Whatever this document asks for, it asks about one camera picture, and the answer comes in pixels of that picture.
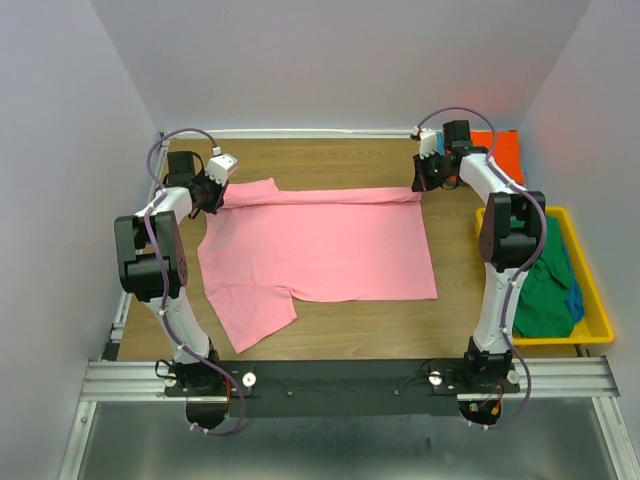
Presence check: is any pink t shirt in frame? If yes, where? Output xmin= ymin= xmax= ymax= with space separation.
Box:
xmin=197 ymin=179 xmax=438 ymax=353

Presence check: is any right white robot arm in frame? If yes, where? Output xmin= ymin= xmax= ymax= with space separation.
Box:
xmin=411 ymin=120 xmax=547 ymax=395

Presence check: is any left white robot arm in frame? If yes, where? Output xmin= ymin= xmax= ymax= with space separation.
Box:
xmin=114 ymin=151 xmax=232 ymax=396

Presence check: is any folded blue t shirt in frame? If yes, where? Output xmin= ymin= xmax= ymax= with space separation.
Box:
xmin=435 ymin=130 xmax=445 ymax=155

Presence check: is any folded orange t shirt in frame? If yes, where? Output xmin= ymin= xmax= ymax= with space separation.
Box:
xmin=471 ymin=130 xmax=526 ymax=186

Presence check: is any green t shirt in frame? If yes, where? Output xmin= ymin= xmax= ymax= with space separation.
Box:
xmin=513 ymin=216 xmax=575 ymax=339

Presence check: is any blue t shirt in bin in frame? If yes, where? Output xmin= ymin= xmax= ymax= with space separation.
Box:
xmin=564 ymin=246 xmax=585 ymax=324

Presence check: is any yellow plastic bin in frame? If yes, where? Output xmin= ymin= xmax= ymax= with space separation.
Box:
xmin=473 ymin=206 xmax=615 ymax=353

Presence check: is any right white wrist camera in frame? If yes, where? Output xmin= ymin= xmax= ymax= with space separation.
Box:
xmin=410 ymin=126 xmax=439 ymax=158

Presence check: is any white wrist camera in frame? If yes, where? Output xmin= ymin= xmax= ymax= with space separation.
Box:
xmin=410 ymin=126 xmax=439 ymax=158
xmin=204 ymin=147 xmax=238 ymax=186

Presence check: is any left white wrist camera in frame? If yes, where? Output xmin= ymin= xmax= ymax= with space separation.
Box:
xmin=204 ymin=147 xmax=238 ymax=186

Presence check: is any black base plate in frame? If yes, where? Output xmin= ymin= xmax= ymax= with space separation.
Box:
xmin=154 ymin=359 xmax=523 ymax=429

